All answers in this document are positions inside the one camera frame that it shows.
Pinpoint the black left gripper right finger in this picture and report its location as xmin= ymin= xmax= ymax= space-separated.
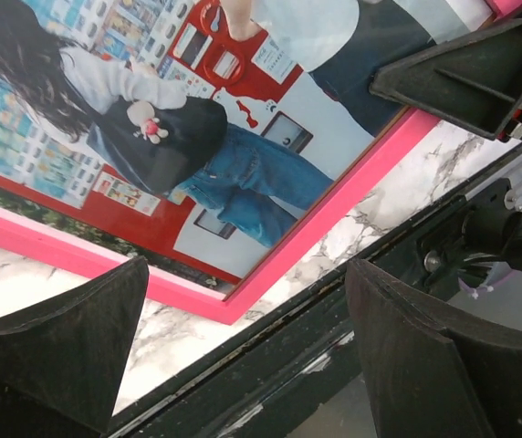
xmin=345 ymin=259 xmax=522 ymax=437

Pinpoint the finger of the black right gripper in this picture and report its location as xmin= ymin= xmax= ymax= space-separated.
xmin=370 ymin=11 xmax=522 ymax=141

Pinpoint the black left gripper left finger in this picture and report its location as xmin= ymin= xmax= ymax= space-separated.
xmin=0 ymin=257 xmax=149 ymax=437

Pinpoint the pink photo frame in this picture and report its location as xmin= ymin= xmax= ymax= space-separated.
xmin=0 ymin=0 xmax=522 ymax=326

